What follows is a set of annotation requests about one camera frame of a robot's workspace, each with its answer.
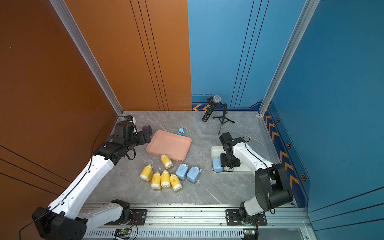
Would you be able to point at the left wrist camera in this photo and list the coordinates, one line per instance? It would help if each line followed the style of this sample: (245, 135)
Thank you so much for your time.
(130, 118)

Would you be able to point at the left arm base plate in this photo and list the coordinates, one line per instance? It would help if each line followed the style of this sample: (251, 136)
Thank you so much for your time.
(136, 217)

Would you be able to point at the black microphone on tripod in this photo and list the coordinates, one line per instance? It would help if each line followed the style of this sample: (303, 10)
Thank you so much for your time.
(215, 103)

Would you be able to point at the white plastic tray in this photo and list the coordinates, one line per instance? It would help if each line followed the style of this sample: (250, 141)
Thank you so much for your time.
(216, 151)

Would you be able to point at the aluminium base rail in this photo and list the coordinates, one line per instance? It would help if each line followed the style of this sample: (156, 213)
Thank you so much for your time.
(208, 222)

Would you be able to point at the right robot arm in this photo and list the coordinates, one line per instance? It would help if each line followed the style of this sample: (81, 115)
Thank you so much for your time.
(272, 184)

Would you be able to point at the yellow sharpener near tray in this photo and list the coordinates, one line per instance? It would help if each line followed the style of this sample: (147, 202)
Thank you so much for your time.
(167, 162)

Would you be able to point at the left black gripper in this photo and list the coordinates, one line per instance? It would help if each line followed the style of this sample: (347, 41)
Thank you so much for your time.
(142, 140)

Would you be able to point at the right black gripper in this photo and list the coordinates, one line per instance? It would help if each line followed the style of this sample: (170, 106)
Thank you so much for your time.
(235, 163)

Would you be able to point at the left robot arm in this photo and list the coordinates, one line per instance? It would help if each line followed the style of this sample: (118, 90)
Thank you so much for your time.
(62, 219)

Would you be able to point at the pink plastic tray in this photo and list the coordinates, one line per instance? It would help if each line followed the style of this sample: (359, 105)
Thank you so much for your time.
(172, 145)

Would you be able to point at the green circuit board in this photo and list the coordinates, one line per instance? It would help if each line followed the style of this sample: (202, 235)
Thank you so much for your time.
(122, 234)

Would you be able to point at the blue sharpener with red cap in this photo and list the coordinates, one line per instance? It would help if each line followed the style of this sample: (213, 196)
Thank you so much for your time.
(228, 169)

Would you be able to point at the yellow sharpener far left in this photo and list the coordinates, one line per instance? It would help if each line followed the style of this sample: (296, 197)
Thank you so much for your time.
(147, 173)

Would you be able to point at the purple cube sharpener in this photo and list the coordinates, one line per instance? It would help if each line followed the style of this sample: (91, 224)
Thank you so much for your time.
(148, 129)

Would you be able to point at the blue cartoon sharpener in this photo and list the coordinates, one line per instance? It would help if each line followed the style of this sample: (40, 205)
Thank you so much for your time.
(181, 131)

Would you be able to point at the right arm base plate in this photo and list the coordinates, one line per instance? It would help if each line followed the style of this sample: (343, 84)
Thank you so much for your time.
(238, 217)

